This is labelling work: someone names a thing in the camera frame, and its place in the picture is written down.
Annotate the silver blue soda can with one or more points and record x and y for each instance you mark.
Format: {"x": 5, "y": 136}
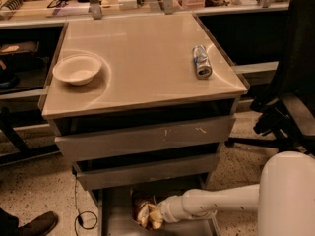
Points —
{"x": 201, "y": 61}

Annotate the black coiled spring tool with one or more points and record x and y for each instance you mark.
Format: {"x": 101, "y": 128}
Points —
{"x": 9, "y": 8}

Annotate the brown shoe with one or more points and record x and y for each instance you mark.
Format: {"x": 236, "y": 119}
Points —
{"x": 40, "y": 226}

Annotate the brown chip bag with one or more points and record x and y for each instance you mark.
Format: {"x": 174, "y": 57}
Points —
{"x": 140, "y": 208}

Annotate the black office chair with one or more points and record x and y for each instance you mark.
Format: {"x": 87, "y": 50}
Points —
{"x": 287, "y": 104}

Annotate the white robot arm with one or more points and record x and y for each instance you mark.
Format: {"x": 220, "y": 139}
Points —
{"x": 284, "y": 199}

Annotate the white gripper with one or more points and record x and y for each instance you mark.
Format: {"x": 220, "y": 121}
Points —
{"x": 169, "y": 208}

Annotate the top grey drawer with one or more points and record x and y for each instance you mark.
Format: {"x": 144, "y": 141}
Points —
{"x": 105, "y": 144}

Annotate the open bottom grey drawer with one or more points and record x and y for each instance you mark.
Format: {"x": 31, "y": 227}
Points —
{"x": 117, "y": 210}

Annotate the white paper bowl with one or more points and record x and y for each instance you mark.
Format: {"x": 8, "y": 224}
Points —
{"x": 77, "y": 70}

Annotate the middle grey drawer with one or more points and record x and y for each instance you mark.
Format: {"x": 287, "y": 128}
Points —
{"x": 148, "y": 172}

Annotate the grey drawer cabinet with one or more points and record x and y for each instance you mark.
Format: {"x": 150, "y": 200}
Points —
{"x": 147, "y": 78}

